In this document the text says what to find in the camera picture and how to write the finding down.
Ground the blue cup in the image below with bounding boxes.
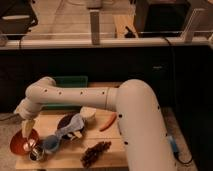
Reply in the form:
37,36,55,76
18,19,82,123
42,135,60,154

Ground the green tray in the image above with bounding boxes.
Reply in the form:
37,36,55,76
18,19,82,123
43,76,88,110

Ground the blue plug connector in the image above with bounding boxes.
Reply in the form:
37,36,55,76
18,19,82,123
168,135,179,154

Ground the silver metal can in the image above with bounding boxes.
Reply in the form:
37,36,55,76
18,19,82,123
29,145,45,161

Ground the wooden board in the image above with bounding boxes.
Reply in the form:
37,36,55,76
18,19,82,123
14,82,129,171

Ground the grey metal post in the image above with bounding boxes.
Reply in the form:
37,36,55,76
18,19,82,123
90,9,100,45

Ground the black cable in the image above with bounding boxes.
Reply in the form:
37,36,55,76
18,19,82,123
162,35,194,166

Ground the white cylindrical container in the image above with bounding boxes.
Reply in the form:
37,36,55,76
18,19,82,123
80,107,96,126

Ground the dark brown plate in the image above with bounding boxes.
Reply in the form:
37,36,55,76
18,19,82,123
56,112,86,141

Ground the red bowl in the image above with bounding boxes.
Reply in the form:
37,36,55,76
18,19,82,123
10,129,39,156

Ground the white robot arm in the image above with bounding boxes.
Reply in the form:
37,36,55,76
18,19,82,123
15,77,177,171

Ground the dark grape bunch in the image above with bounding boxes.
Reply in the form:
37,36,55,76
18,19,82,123
80,141,111,168

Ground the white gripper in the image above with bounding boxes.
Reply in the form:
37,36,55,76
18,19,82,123
14,98,41,138

